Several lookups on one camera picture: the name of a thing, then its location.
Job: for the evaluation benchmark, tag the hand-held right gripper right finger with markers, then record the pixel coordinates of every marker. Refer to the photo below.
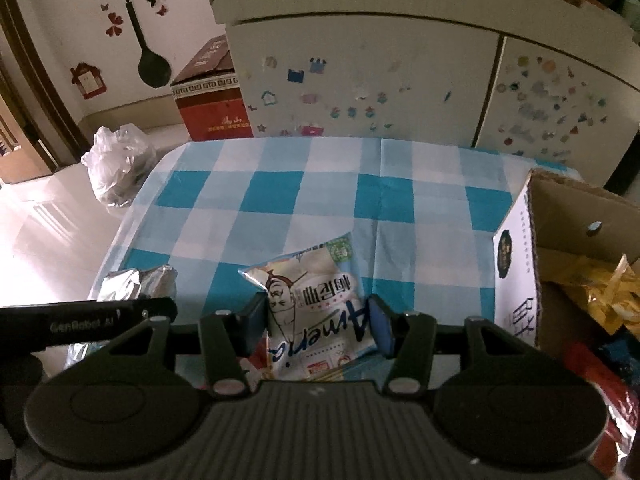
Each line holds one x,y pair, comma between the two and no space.
381,327

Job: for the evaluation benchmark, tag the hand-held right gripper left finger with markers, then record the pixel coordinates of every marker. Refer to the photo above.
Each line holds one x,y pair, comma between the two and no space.
252,325

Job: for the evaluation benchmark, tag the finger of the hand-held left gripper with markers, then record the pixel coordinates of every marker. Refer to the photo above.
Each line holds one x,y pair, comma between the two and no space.
150,310

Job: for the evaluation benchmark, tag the silver foil packet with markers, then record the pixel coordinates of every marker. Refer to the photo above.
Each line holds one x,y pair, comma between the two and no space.
125,282

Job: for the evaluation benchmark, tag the white cartoon snack packet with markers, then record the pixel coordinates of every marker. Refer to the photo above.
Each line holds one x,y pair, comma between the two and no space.
310,300

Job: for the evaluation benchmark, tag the yellow snack packet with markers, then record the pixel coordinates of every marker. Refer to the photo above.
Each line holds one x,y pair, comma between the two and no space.
600,295

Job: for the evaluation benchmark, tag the red snack packet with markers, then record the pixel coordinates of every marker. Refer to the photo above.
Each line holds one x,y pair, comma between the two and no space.
600,390

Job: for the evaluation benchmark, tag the blue white checkered tablecloth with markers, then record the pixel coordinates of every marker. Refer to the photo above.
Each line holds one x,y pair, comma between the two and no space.
325,195

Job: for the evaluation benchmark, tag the white plastic bag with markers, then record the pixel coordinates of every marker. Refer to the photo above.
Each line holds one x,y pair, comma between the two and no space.
117,165

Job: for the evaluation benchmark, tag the red cardboard box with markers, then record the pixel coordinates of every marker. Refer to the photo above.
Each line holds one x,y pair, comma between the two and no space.
210,115

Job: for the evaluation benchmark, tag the white cabinet with stickers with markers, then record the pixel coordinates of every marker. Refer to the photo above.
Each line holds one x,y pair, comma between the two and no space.
375,50

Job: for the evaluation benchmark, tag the black vase wall decal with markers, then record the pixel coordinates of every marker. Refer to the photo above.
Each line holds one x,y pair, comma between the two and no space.
152,67

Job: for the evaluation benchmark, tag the wooden door frame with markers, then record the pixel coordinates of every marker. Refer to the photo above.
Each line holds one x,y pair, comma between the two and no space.
35,85

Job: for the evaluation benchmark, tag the red house switch sticker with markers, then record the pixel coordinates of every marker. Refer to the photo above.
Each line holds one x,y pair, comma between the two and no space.
87,68

